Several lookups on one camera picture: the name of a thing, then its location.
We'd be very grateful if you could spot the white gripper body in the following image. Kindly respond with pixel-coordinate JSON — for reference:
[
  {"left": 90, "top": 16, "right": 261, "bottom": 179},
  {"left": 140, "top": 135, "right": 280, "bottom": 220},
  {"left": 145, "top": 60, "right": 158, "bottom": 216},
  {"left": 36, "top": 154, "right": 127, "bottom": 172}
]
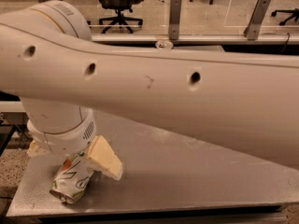
[{"left": 21, "top": 97, "right": 96, "bottom": 155}]

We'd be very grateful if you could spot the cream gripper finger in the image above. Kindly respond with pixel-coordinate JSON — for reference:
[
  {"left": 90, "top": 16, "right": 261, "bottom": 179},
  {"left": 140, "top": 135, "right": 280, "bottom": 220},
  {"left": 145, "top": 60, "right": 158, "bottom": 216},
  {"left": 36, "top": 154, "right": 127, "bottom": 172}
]
[
  {"left": 87, "top": 135, "right": 123, "bottom": 180},
  {"left": 27, "top": 140, "right": 49, "bottom": 158}
]

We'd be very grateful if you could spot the white green 7up can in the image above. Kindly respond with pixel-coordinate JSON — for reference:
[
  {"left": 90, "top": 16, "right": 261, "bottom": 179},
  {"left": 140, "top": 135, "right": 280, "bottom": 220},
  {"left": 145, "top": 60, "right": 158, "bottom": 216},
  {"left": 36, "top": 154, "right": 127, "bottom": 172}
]
[{"left": 50, "top": 152, "right": 94, "bottom": 204}]

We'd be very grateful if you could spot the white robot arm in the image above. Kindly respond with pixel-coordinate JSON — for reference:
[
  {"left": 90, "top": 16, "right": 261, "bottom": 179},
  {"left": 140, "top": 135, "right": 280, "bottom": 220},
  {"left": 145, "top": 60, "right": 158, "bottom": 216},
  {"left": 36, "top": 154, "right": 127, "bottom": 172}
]
[{"left": 0, "top": 1, "right": 299, "bottom": 168}]

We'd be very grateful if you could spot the blue Pepsi can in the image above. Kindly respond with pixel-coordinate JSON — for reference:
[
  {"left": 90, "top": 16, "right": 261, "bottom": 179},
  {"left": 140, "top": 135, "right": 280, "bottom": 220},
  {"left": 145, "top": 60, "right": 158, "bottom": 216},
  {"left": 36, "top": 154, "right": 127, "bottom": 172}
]
[{"left": 155, "top": 40, "right": 174, "bottom": 49}]

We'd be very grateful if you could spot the black office chair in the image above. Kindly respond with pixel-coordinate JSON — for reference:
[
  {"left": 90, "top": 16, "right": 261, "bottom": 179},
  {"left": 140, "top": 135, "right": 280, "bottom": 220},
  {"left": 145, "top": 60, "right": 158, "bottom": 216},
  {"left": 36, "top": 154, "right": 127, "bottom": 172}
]
[{"left": 98, "top": 0, "right": 144, "bottom": 34}]

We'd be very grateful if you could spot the right edge black chair base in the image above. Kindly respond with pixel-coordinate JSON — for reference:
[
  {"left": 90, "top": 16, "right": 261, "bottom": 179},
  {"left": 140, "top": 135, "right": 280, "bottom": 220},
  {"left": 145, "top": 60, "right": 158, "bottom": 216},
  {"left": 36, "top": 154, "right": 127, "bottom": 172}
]
[{"left": 270, "top": 0, "right": 299, "bottom": 26}]

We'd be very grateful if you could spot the middle metal glass bracket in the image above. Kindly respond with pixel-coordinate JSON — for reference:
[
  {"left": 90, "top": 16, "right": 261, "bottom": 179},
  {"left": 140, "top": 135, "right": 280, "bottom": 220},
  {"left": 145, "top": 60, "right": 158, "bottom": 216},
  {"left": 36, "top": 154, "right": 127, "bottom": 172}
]
[{"left": 168, "top": 0, "right": 181, "bottom": 40}]

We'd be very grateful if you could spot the metal glass bracket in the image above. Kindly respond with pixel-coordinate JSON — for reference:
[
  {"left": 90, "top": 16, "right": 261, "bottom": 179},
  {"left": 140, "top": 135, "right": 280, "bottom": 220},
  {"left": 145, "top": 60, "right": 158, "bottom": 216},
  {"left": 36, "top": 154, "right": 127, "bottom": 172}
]
[
  {"left": 244, "top": 0, "right": 271, "bottom": 40},
  {"left": 168, "top": 0, "right": 181, "bottom": 40}
]

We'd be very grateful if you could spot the right metal glass bracket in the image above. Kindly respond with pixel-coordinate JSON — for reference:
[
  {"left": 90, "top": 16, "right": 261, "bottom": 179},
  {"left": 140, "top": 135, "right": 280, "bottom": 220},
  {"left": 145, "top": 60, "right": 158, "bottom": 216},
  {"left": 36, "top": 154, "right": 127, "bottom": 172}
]
[{"left": 244, "top": 0, "right": 271, "bottom": 40}]

